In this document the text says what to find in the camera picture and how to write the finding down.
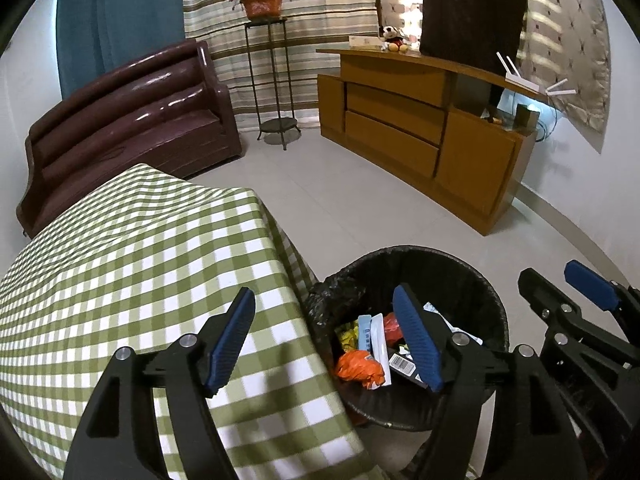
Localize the wooden cabinet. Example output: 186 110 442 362
316 45 551 236

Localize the large red plastic bag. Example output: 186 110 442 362
382 312 408 346

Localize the mouse plush toy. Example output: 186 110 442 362
377 25 408 53

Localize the white router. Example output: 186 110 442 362
496 51 576 98

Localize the blue curtain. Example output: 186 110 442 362
56 0 187 101

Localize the striped beige curtain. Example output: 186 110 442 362
180 0 383 133

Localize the green checked tablecloth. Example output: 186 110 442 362
0 162 373 480

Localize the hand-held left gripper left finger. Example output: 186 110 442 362
62 286 257 480

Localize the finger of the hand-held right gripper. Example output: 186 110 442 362
517 266 569 329
563 259 629 314

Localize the yellow snack wrapper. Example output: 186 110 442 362
334 321 361 353

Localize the dark cigarette pack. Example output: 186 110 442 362
387 342 432 392

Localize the beige dotted curtain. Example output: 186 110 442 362
377 0 426 51
515 0 612 155

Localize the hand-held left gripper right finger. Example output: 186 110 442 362
391 283 576 480

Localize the dark brown curtain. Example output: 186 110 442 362
419 0 531 73

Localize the black trash bin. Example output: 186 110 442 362
304 245 510 432

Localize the brown leather sofa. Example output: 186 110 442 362
16 39 243 240

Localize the small orange plastic bag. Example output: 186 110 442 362
334 349 386 383

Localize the black metal plant stand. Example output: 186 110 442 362
243 17 302 151

